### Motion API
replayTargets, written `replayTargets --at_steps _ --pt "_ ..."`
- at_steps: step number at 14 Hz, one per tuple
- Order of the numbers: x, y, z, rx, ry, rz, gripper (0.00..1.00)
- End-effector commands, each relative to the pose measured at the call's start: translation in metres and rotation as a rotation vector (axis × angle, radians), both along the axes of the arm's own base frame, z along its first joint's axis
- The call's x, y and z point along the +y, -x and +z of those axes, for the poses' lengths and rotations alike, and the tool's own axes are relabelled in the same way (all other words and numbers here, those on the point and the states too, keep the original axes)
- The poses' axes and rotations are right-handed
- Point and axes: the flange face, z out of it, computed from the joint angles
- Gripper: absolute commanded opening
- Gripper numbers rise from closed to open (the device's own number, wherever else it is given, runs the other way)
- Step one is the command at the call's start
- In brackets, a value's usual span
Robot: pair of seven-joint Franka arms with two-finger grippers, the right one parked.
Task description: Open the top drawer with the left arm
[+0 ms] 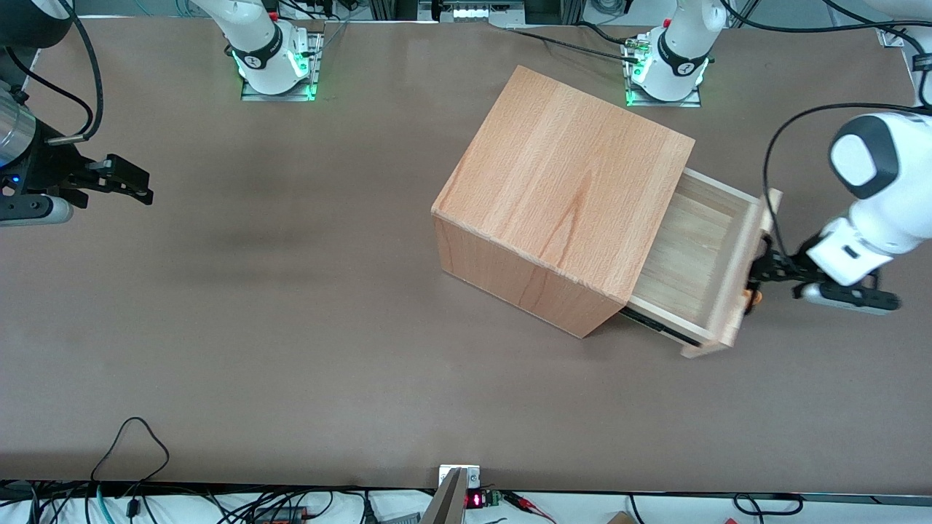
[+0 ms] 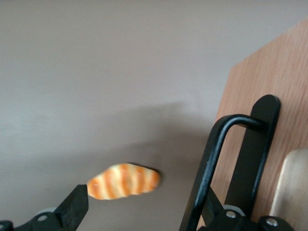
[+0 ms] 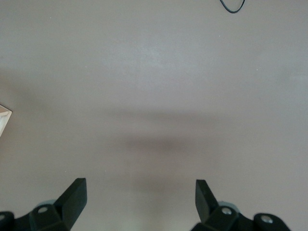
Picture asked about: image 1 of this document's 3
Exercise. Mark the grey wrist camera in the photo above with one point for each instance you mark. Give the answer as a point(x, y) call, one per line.
point(36, 211)
point(852, 298)

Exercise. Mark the light wooden drawer cabinet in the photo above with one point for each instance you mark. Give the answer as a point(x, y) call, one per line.
point(561, 167)

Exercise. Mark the black metal drawer slide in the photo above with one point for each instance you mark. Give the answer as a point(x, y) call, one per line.
point(655, 324)

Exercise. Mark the brown cardboard piece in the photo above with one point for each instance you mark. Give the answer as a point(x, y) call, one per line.
point(619, 518)

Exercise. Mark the orange and black device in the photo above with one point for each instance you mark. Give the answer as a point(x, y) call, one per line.
point(280, 515)

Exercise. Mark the white power strip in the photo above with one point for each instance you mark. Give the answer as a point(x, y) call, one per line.
point(480, 12)

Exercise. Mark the toy bread roll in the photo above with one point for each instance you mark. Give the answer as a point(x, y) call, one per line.
point(754, 296)

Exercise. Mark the aluminium corner profile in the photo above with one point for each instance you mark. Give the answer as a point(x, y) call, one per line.
point(890, 38)

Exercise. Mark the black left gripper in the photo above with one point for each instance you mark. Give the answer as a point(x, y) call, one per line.
point(783, 267)

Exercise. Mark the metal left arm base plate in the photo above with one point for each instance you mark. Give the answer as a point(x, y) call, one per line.
point(695, 100)

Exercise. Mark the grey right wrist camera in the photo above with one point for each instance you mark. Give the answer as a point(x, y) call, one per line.
point(36, 211)

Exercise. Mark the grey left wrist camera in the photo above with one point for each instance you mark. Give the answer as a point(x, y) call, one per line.
point(852, 298)

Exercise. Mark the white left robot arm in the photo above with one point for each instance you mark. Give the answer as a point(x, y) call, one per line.
point(895, 204)

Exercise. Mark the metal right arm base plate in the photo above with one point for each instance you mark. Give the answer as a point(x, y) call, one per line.
point(317, 73)

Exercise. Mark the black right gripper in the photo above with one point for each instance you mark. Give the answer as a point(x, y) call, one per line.
point(45, 171)

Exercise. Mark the red digit display module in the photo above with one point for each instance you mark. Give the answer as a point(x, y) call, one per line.
point(477, 499)

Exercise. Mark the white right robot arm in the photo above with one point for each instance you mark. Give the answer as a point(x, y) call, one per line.
point(262, 44)

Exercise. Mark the light wooden drawer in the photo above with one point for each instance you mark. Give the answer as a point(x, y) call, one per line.
point(692, 255)

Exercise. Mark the small metal bracket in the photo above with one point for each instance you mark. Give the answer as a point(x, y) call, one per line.
point(472, 474)

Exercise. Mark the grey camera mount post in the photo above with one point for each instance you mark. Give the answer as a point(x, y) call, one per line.
point(445, 502)

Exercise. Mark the red and black clip leads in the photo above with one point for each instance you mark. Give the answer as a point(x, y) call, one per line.
point(528, 506)

